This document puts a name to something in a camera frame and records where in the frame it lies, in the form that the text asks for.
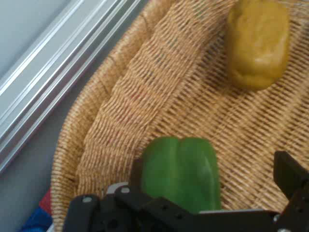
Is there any red foam building block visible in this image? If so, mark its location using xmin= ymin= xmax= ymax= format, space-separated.
xmin=38 ymin=189 xmax=53 ymax=217

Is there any green toy bell pepper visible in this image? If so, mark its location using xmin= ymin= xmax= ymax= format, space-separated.
xmin=140 ymin=136 xmax=222 ymax=215

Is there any aluminium frame rail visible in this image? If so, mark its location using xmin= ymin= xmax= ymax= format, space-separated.
xmin=0 ymin=0 xmax=142 ymax=174

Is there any woven wicker basket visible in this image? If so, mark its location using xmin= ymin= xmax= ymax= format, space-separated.
xmin=51 ymin=0 xmax=309 ymax=232

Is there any yellow toy bell pepper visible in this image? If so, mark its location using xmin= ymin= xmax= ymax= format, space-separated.
xmin=225 ymin=0 xmax=290 ymax=91

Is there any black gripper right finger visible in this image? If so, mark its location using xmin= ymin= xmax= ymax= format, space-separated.
xmin=273 ymin=151 xmax=309 ymax=232

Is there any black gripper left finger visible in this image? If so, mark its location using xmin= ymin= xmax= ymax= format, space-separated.
xmin=63 ymin=158 xmax=201 ymax=232

